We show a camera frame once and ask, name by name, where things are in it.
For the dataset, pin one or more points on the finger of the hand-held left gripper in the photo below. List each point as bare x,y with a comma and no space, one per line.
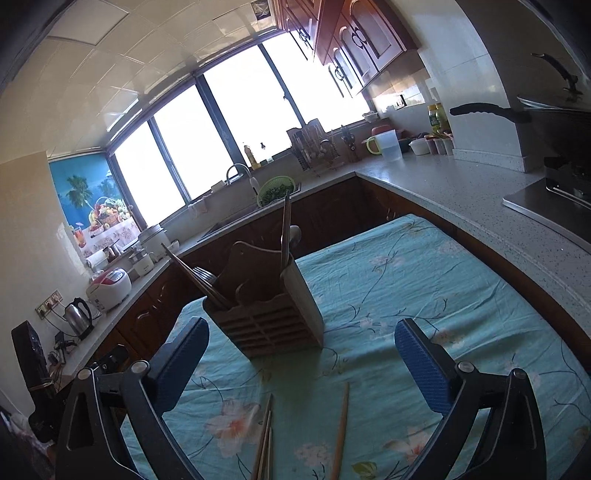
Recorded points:
111,357

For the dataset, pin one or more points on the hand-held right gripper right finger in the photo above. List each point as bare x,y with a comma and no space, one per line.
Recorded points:
422,364

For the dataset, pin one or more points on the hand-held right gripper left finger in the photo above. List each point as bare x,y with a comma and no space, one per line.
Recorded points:
180,364

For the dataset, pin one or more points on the wooden chopstick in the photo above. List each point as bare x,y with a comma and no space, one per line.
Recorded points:
340,429
263,457
269,461
262,436
207,287
194,276

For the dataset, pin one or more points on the metal fork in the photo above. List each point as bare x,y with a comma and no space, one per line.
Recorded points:
203,275

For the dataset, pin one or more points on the wooden utensil holder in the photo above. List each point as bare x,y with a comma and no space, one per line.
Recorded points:
272,318

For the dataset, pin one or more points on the metal chopstick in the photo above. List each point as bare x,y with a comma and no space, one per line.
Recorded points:
289,217
285,230

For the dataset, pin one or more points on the metal spoon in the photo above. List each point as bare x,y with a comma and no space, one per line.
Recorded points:
294,235

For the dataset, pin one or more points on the dish rack with utensils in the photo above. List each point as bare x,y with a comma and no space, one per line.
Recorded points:
309,141

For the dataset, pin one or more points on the steel electric kettle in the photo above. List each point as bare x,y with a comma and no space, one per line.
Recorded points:
79,317

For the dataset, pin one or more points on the wooden lower cabinets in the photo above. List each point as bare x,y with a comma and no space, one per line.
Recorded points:
152,304

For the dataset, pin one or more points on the wooden cabinets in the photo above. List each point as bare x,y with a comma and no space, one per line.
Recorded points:
152,304
360,37

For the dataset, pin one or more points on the white and red rice cooker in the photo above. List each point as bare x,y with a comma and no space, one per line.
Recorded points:
108,286

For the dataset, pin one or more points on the teal floral tablecloth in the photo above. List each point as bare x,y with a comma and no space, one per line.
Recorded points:
392,286

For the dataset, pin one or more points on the paper towel roll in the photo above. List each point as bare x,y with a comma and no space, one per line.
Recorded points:
99,263

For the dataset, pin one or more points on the small white steamer pot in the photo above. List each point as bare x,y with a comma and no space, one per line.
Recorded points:
141,266

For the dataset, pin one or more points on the large white rice cooker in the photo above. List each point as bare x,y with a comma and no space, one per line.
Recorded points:
152,237

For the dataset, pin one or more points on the white cloth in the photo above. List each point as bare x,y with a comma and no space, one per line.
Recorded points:
198,206

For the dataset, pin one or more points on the green colander with greens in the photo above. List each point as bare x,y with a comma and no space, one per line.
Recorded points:
275,190

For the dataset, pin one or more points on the chrome sink faucet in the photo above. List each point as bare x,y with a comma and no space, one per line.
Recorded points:
240,167

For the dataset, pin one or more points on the white bowl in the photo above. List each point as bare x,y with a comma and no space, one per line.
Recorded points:
419,146

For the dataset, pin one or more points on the oil bottle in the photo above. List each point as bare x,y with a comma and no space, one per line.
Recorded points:
249,157

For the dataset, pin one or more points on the gas stove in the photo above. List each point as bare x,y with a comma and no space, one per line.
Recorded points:
554,189

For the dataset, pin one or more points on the white seasoning jars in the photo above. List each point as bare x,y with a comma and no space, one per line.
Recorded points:
442,145

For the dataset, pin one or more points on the yellow cooking oil bottles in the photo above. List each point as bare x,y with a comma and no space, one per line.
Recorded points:
438,120

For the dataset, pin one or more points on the kitchen window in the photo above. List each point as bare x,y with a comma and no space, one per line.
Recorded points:
231,115

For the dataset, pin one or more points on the black wok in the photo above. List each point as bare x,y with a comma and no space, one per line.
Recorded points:
554,124

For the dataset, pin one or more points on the wooden upper cabinets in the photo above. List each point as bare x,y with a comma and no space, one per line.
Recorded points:
360,37

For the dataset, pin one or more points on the wall power outlets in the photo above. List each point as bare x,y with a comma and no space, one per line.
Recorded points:
48,302

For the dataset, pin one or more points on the tropical fruit wall poster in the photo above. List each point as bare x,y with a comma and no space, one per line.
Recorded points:
78,194

